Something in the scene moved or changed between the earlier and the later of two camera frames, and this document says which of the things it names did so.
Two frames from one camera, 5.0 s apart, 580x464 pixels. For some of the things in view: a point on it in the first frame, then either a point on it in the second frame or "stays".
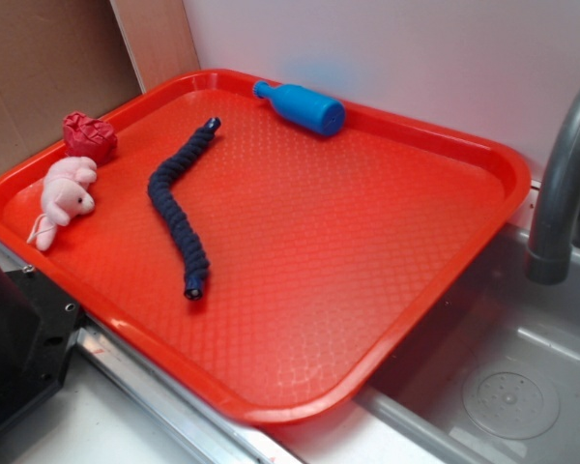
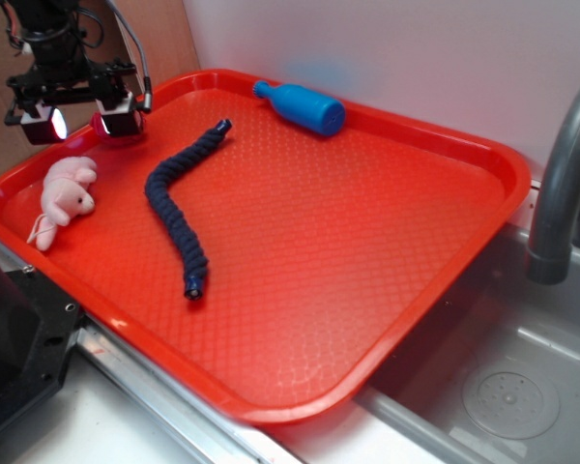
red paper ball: x=87 y=137 → x=98 y=127
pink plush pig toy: x=66 y=194 stays
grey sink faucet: x=549 y=256 stays
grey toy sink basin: x=507 y=370 stays
